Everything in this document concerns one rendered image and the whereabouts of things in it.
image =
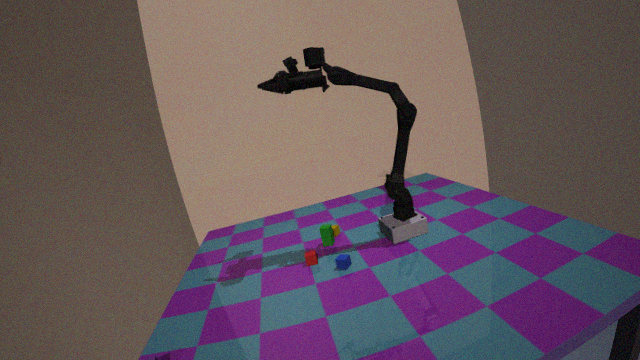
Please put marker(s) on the blue block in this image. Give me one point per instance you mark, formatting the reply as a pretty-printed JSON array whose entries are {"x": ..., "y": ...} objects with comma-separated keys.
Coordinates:
[{"x": 343, "y": 261}]

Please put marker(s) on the red block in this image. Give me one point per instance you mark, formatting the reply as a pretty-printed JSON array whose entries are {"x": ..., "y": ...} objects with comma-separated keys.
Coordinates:
[{"x": 310, "y": 257}]

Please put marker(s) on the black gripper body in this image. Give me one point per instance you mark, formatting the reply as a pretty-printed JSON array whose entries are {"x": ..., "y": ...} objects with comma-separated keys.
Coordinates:
[{"x": 296, "y": 82}]

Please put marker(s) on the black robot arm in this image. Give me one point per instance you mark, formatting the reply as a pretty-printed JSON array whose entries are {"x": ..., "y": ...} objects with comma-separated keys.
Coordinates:
[{"x": 406, "y": 114}]

